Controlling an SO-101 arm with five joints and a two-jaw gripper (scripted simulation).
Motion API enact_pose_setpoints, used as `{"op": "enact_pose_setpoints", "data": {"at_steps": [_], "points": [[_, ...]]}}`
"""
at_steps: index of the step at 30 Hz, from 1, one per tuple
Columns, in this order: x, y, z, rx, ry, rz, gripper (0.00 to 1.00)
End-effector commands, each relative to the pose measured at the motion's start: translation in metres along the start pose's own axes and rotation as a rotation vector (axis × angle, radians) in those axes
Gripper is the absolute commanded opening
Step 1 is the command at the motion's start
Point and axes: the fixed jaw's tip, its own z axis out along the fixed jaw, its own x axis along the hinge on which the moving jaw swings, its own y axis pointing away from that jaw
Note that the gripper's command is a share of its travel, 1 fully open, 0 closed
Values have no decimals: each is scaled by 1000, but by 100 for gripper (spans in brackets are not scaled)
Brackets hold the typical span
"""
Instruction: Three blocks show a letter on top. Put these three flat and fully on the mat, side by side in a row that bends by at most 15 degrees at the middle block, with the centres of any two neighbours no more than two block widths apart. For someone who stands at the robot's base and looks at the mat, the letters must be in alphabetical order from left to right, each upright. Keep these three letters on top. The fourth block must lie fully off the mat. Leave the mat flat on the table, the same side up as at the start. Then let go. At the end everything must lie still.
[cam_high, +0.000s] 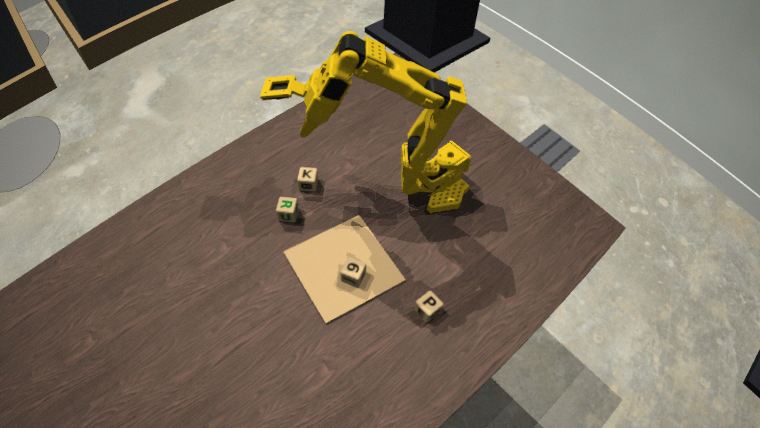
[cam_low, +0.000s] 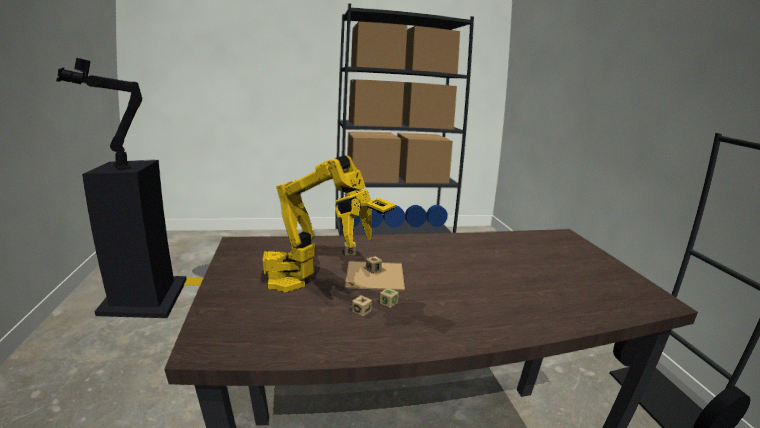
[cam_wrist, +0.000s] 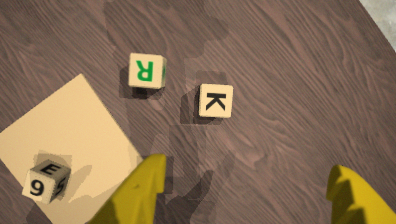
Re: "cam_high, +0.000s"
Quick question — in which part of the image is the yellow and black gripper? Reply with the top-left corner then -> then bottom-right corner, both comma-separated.
260,68 -> 340,138

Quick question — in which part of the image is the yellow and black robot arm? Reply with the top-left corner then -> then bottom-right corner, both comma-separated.
318,31 -> 470,214

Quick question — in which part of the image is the beige flat mat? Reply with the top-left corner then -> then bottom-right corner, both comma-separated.
284,215 -> 406,324

